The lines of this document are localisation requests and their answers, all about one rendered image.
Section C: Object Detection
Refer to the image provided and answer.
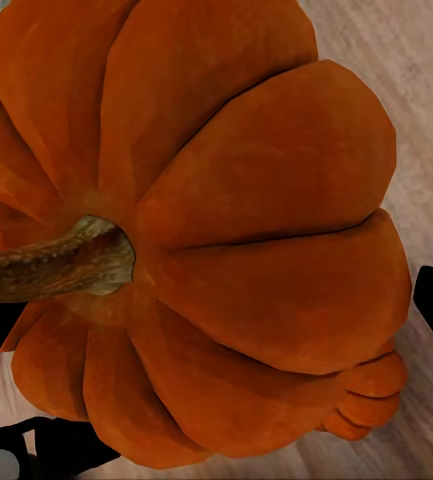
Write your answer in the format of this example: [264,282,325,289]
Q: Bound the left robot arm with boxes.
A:
[0,417,121,480]

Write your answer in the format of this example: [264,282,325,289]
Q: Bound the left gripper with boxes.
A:
[76,420,121,468]

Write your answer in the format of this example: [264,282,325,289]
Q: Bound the pumpkin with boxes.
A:
[0,0,412,471]
[316,335,407,442]

